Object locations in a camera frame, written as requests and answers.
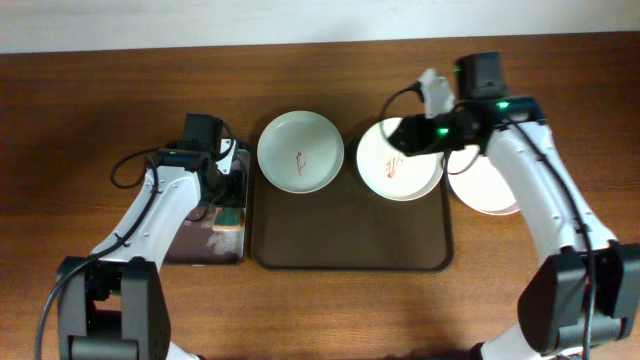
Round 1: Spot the green and orange sponge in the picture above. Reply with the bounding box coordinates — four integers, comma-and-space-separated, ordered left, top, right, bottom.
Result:
212, 207, 244, 232

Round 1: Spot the white plate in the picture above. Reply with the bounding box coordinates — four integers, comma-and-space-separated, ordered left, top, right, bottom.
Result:
447, 145, 520, 216
257, 110, 344, 194
356, 117, 443, 201

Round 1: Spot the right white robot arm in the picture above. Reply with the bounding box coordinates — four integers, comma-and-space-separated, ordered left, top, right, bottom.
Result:
386, 52, 639, 360

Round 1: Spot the small black metal tray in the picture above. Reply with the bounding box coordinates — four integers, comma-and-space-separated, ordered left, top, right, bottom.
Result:
164, 141, 251, 266

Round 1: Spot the large brown serving tray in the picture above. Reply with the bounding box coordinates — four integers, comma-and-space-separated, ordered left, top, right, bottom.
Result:
250, 144, 454, 272

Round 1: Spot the left black cable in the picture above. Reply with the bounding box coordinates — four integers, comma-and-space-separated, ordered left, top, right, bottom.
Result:
33, 122, 236, 360

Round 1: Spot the black cable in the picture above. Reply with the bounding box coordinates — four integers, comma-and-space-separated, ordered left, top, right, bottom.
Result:
379, 82, 599, 360
33, 122, 236, 360

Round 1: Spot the right black cable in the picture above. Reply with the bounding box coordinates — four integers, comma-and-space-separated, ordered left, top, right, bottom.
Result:
379, 82, 599, 360

